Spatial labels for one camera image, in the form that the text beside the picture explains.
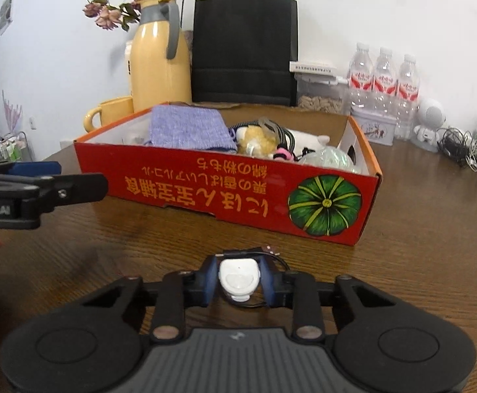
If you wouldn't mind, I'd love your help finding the yellow thermos jug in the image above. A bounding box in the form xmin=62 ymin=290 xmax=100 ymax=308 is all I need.
xmin=129 ymin=0 xmax=193 ymax=113

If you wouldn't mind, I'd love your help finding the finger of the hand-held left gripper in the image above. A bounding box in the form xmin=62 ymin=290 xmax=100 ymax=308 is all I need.
xmin=0 ymin=161 xmax=62 ymax=179
xmin=37 ymin=174 xmax=109 ymax=214

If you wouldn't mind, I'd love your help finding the clear container of seeds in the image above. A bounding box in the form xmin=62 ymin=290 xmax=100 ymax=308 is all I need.
xmin=296 ymin=71 xmax=345 ymax=115

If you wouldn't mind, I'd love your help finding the flat white card box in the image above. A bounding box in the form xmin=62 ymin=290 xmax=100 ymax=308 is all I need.
xmin=289 ymin=61 xmax=337 ymax=75

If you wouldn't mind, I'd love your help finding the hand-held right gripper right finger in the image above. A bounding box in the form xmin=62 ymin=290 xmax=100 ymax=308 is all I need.
xmin=258 ymin=255 xmax=399 ymax=342

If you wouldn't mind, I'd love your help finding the wire storage cart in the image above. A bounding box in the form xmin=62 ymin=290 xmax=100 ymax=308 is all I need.
xmin=0 ymin=123 xmax=30 ymax=164

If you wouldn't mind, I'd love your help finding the yellow plush toy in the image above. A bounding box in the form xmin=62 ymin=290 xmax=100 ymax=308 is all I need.
xmin=234 ymin=125 xmax=278 ymax=158

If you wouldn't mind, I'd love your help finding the clear water bottle red label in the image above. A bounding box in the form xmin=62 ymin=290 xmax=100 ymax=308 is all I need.
xmin=373 ymin=47 xmax=399 ymax=111
xmin=347 ymin=42 xmax=374 ymax=109
xmin=395 ymin=53 xmax=420 ymax=140

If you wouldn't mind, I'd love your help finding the black braided cable pink strap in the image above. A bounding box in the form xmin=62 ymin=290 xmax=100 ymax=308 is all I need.
xmin=226 ymin=118 xmax=305 ymax=160

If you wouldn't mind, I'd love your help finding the yellow mug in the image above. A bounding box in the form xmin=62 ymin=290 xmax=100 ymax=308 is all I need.
xmin=83 ymin=95 xmax=135 ymax=134

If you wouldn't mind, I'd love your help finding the purple woven pouch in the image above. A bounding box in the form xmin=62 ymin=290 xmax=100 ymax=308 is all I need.
xmin=143 ymin=104 xmax=239 ymax=153

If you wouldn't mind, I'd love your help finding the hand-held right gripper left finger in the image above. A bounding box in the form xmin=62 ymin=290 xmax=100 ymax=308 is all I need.
xmin=82 ymin=254 xmax=223 ymax=344

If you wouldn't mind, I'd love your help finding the white printed tin box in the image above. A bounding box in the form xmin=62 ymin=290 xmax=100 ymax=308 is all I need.
xmin=350 ymin=106 xmax=398 ymax=147

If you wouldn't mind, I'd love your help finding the black paper bag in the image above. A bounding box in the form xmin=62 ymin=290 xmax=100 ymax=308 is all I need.
xmin=191 ymin=0 xmax=300 ymax=108

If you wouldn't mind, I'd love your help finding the white robot-shaped speaker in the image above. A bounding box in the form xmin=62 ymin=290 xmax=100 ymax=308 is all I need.
xmin=411 ymin=97 xmax=446 ymax=154

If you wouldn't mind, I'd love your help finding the purple wall decal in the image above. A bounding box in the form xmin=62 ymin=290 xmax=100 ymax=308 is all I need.
xmin=1 ymin=89 xmax=23 ymax=132

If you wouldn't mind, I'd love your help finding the red cardboard box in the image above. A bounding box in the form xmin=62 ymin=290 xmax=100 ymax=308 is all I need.
xmin=73 ymin=102 xmax=383 ymax=247

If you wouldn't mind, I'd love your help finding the white charger with black cable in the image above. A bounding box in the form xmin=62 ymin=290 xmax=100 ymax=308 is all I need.
xmin=218 ymin=246 xmax=290 ymax=308

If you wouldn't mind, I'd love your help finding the white carton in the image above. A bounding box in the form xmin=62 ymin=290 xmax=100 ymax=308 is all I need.
xmin=124 ymin=41 xmax=134 ymax=97

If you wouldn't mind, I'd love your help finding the clear bubble wrap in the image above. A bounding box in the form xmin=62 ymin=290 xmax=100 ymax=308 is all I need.
xmin=300 ymin=145 xmax=362 ymax=175

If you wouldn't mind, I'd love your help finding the wall poster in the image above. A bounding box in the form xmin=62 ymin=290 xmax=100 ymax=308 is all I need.
xmin=0 ymin=0 xmax=15 ymax=35

